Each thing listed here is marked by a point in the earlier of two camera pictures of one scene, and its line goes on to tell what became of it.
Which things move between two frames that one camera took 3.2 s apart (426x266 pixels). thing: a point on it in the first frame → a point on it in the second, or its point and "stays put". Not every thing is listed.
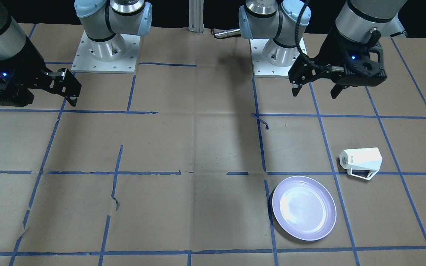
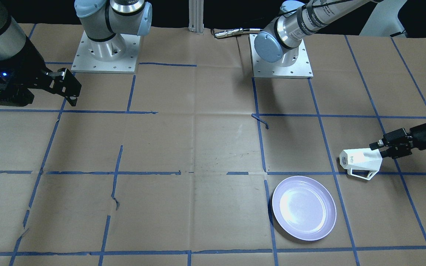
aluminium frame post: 196,16 stays put
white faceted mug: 365,159 stays put
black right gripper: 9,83 stays put
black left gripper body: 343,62 → 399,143
